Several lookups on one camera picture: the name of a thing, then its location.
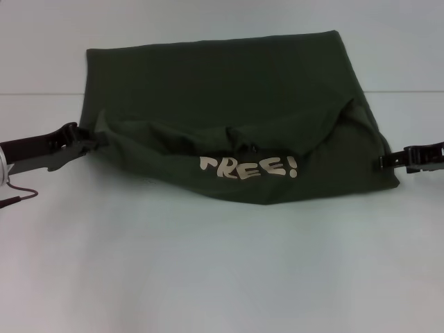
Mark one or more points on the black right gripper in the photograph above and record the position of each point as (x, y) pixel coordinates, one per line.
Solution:
(435, 157)

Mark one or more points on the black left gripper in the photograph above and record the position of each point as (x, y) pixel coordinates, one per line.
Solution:
(34, 152)

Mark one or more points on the dark green shirt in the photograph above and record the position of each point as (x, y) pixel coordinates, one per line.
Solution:
(208, 86)

